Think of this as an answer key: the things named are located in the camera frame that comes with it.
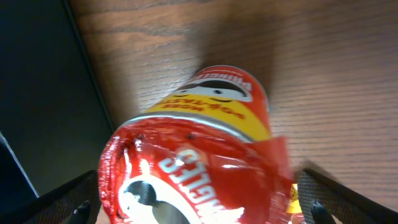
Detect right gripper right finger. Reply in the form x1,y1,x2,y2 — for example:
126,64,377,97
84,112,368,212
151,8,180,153
297,168,397,224

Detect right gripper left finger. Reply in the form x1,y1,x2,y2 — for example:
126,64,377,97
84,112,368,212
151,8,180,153
1,170,101,224

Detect red Pringles can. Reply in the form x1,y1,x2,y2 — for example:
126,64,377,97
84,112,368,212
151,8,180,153
98,65,293,224

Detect yellow chocolate wafer packet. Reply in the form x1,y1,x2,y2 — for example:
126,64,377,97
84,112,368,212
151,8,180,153
286,184,302,214

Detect dark green open box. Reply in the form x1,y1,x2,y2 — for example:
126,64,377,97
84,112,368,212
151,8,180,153
0,0,115,206

